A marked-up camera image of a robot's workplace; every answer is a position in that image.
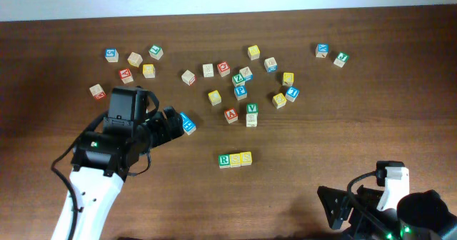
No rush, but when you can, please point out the left black cable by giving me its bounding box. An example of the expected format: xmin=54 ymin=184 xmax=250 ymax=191
xmin=50 ymin=88 xmax=161 ymax=240

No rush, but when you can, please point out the blue P letter block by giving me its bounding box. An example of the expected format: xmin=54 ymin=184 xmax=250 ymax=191
xmin=234 ymin=85 xmax=248 ymax=101

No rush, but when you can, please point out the green V letter block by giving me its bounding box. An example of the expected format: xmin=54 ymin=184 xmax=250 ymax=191
xmin=246 ymin=103 xmax=258 ymax=114

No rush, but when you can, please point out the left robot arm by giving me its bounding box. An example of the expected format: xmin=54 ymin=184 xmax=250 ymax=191
xmin=51 ymin=86 xmax=184 ymax=239

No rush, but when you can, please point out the green J letter block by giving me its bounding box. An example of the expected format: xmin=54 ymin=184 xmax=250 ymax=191
xmin=333 ymin=52 xmax=349 ymax=68

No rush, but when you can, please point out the plain white wooden block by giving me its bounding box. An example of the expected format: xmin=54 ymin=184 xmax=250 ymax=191
xmin=246 ymin=114 xmax=258 ymax=127

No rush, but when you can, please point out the blue double block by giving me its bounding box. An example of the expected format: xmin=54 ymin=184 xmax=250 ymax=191
xmin=180 ymin=112 xmax=196 ymax=135

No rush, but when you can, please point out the red letter block far left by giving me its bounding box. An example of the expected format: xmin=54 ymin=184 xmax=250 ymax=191
xmin=119 ymin=69 xmax=134 ymax=84

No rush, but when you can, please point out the red A letter block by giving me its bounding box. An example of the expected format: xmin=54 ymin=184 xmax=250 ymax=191
xmin=224 ymin=108 xmax=238 ymax=124

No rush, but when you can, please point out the yellow block right centre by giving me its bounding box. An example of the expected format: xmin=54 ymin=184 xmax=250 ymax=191
xmin=282 ymin=72 xmax=294 ymax=86

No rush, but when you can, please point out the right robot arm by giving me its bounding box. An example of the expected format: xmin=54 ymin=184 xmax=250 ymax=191
xmin=317 ymin=161 xmax=456 ymax=240

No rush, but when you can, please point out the tan block red side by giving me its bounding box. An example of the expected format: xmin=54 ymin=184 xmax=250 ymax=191
xmin=89 ymin=84 xmax=106 ymax=100

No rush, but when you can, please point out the green R letter block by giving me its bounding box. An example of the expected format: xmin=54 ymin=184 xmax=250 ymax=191
xmin=218 ymin=154 xmax=231 ymax=169

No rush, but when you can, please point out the green Z letter block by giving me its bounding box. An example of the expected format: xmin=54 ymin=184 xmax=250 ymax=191
xmin=232 ymin=74 xmax=246 ymax=87

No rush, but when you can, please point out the tan block red edge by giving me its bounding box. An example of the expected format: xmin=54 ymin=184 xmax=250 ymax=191
xmin=181 ymin=70 xmax=196 ymax=86

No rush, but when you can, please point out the blue S letter block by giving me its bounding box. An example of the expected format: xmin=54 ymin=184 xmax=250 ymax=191
xmin=104 ymin=49 xmax=119 ymax=63

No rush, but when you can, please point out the blue I letter block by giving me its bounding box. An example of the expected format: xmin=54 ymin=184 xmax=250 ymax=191
xmin=285 ymin=86 xmax=300 ymax=102

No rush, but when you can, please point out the yellow E letter block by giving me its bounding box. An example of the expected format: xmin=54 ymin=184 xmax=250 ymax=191
xmin=272 ymin=93 xmax=287 ymax=109

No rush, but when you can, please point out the blue X letter block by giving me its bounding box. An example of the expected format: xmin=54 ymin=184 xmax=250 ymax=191
xmin=315 ymin=43 xmax=329 ymax=58

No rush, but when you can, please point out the green L letter block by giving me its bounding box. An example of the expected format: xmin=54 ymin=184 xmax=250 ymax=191
xmin=149 ymin=45 xmax=164 ymax=60

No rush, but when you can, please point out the red O letter block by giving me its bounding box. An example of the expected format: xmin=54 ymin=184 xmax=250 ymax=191
xmin=217 ymin=61 xmax=231 ymax=77

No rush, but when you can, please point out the tan block blue D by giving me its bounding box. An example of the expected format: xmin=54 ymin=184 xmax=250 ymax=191
xmin=264 ymin=57 xmax=278 ymax=73

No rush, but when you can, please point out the yellow C letter block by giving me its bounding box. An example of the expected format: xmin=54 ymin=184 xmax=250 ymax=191
xmin=208 ymin=90 xmax=221 ymax=106

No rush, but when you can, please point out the tan feather blue L block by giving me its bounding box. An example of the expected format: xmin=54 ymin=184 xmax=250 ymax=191
xmin=239 ymin=66 xmax=253 ymax=81

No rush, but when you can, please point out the yellow G letter block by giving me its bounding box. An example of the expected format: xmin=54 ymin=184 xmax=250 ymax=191
xmin=142 ymin=64 xmax=156 ymax=79

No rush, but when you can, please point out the tan I side block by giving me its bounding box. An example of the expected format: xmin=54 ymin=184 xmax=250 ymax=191
xmin=202 ymin=64 xmax=214 ymax=78

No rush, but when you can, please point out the plain tan wooden block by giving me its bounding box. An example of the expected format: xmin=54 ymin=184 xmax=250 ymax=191
xmin=127 ymin=52 xmax=143 ymax=67

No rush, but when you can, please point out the yellow S letter block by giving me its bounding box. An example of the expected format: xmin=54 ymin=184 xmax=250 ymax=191
xmin=229 ymin=154 xmax=241 ymax=168

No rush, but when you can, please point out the yellow block top centre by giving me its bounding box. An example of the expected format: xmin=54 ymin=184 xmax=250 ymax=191
xmin=248 ymin=45 xmax=261 ymax=61

